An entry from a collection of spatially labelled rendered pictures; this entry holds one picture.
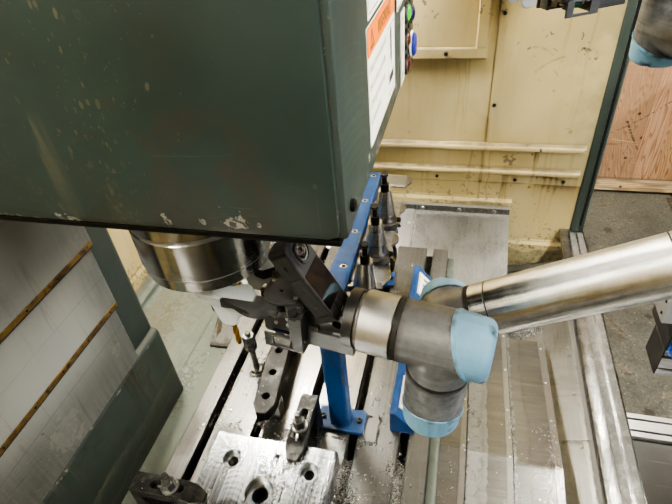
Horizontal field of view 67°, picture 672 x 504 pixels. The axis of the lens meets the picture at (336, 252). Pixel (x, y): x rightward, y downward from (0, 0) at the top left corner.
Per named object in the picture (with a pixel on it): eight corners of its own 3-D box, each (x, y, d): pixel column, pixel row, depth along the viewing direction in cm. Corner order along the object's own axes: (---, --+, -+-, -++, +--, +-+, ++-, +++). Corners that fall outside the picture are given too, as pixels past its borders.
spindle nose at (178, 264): (174, 213, 70) (147, 132, 62) (288, 213, 67) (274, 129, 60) (122, 294, 57) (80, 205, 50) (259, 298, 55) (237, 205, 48)
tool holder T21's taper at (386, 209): (378, 210, 107) (377, 182, 102) (398, 213, 105) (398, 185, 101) (371, 221, 103) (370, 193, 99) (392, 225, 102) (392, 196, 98)
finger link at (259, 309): (217, 316, 60) (291, 322, 59) (215, 307, 59) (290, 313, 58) (229, 288, 63) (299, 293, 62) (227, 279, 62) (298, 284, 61)
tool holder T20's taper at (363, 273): (353, 280, 90) (353, 251, 86) (378, 282, 89) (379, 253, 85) (350, 298, 86) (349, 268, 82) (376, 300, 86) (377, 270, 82)
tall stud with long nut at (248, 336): (265, 366, 118) (255, 328, 110) (261, 376, 116) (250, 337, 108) (254, 365, 119) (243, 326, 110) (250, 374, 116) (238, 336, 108)
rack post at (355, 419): (367, 413, 106) (360, 313, 88) (363, 436, 102) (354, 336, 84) (321, 406, 108) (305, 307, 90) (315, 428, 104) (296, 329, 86)
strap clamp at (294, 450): (324, 426, 104) (316, 381, 95) (306, 488, 95) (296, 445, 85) (308, 424, 105) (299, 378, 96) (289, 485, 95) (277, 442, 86)
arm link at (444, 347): (482, 405, 56) (495, 356, 50) (385, 378, 59) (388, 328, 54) (491, 352, 62) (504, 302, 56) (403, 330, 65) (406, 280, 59)
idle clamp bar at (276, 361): (301, 336, 124) (298, 317, 120) (278, 432, 104) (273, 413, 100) (281, 335, 125) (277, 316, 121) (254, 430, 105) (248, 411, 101)
